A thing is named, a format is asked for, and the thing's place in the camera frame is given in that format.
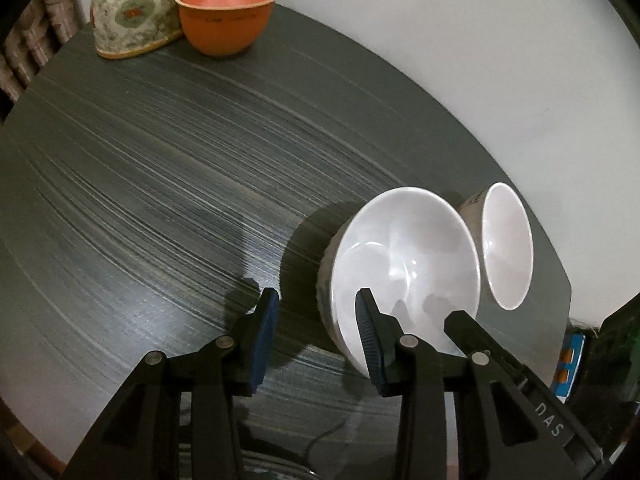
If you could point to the pink pleated curtain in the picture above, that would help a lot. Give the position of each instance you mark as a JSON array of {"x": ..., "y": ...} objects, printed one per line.
[{"x": 30, "y": 45}]

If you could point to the blue and orange box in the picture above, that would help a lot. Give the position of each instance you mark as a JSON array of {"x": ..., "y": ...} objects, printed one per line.
[{"x": 570, "y": 355}]

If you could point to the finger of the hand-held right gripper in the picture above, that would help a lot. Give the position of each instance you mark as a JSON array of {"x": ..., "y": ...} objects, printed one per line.
[{"x": 467, "y": 330}]

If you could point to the white cup with black lettering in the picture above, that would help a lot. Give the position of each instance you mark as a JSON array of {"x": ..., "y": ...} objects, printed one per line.
[{"x": 505, "y": 250}]

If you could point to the plain white bowl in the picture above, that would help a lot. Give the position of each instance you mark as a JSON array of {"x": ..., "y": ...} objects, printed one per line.
[{"x": 410, "y": 250}]

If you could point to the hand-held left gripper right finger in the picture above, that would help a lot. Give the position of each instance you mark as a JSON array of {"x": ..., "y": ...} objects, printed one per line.
[{"x": 367, "y": 342}]

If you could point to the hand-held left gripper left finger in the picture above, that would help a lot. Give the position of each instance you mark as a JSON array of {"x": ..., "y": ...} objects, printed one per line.
[{"x": 262, "y": 345}]

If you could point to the orange lidded tea bowl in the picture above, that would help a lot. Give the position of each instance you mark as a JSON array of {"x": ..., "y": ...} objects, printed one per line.
[{"x": 220, "y": 25}]

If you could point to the floral patterned teapot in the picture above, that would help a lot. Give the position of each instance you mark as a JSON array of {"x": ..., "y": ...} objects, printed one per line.
[{"x": 130, "y": 20}]

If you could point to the dark bulky object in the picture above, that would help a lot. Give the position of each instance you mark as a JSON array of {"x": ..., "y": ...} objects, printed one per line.
[{"x": 615, "y": 350}]

